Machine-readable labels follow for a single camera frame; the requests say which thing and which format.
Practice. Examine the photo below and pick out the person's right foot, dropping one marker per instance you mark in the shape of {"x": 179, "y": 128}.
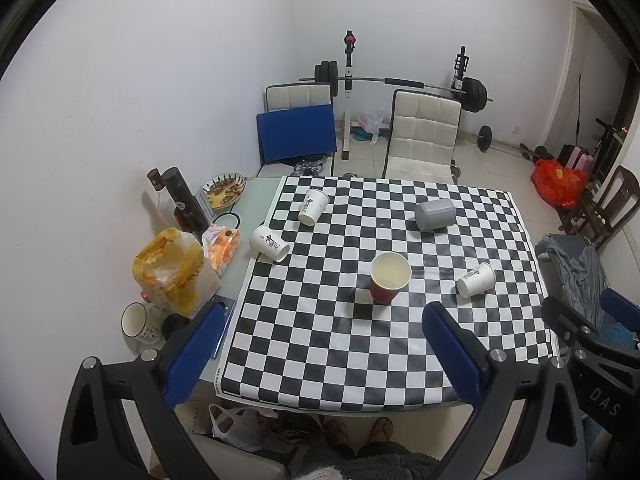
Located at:
{"x": 382, "y": 427}

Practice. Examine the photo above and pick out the glass ashtray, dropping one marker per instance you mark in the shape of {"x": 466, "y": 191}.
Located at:
{"x": 311, "y": 166}

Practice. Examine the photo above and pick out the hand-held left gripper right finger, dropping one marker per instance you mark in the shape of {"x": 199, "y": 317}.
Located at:
{"x": 452, "y": 355}

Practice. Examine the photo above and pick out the clear glass bottle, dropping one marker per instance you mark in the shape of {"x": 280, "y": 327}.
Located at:
{"x": 159, "y": 195}

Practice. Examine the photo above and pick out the person's dark fleece clothing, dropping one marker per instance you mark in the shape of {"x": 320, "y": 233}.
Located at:
{"x": 370, "y": 462}

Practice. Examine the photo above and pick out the black cylinder bottle box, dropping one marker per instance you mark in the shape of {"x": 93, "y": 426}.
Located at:
{"x": 185, "y": 195}

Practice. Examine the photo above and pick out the white barbell rack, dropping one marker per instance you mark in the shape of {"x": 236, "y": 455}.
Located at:
{"x": 347, "y": 110}

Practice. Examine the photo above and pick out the white door frame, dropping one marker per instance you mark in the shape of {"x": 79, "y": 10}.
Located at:
{"x": 570, "y": 60}

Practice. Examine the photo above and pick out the yellow plastic bag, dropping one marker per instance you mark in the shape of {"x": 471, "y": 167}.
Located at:
{"x": 170, "y": 270}

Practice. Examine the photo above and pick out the pink suitcase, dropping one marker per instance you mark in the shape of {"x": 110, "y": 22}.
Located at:
{"x": 577, "y": 157}

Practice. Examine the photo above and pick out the black white checkered cloth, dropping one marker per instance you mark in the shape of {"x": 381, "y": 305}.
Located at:
{"x": 325, "y": 340}

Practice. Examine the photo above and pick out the white padded chair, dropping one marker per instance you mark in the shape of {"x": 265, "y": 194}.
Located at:
{"x": 422, "y": 135}
{"x": 297, "y": 96}

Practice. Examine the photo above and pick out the bowl of food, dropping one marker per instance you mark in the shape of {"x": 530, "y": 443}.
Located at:
{"x": 223, "y": 191}

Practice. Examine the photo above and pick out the grey cloth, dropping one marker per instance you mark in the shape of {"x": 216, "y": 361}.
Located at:
{"x": 575, "y": 265}

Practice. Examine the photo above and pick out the small black lid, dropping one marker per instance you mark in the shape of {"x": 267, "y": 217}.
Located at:
{"x": 172, "y": 326}

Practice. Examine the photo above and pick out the white plastic bag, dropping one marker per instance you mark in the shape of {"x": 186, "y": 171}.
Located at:
{"x": 245, "y": 427}

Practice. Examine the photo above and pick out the white printed paper cup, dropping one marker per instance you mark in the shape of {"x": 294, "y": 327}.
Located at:
{"x": 313, "y": 206}
{"x": 269, "y": 243}
{"x": 475, "y": 280}

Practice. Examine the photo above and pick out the barbell with black plates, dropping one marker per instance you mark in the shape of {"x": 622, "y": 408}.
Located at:
{"x": 475, "y": 94}

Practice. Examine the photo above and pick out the red paper cup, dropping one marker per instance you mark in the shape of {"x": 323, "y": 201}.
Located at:
{"x": 390, "y": 277}

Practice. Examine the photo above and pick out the grey plastic cup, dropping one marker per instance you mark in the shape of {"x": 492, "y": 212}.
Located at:
{"x": 434, "y": 214}

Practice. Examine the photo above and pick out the red plastic bag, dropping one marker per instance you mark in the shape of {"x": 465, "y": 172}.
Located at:
{"x": 557, "y": 182}

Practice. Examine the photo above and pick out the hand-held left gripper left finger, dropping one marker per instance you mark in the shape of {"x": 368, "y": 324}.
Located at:
{"x": 194, "y": 355}

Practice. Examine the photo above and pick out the blue board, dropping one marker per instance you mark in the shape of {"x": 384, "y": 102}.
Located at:
{"x": 296, "y": 135}

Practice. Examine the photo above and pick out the orange snack packet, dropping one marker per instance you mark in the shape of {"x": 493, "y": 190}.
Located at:
{"x": 222, "y": 247}

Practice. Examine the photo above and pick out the dark flat phone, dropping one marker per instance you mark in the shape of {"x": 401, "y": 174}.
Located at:
{"x": 225, "y": 322}

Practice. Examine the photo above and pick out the person's foot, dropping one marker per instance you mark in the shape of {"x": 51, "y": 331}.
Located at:
{"x": 336, "y": 431}
{"x": 382, "y": 427}

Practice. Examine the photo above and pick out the short black dumbbell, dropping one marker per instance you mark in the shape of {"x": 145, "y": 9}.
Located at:
{"x": 534, "y": 151}

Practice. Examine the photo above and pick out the person's left foot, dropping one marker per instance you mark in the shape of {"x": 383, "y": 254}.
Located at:
{"x": 336, "y": 431}

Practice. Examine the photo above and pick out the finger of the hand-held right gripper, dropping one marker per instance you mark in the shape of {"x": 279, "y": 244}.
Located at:
{"x": 567, "y": 317}
{"x": 622, "y": 305}

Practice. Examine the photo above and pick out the white ceramic mug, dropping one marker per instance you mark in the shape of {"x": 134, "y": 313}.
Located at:
{"x": 138, "y": 325}

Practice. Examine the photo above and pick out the clear plastic bag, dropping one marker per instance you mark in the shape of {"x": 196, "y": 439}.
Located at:
{"x": 371, "y": 122}

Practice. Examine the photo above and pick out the dark wooden chair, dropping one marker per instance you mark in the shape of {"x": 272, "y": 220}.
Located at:
{"x": 615, "y": 200}

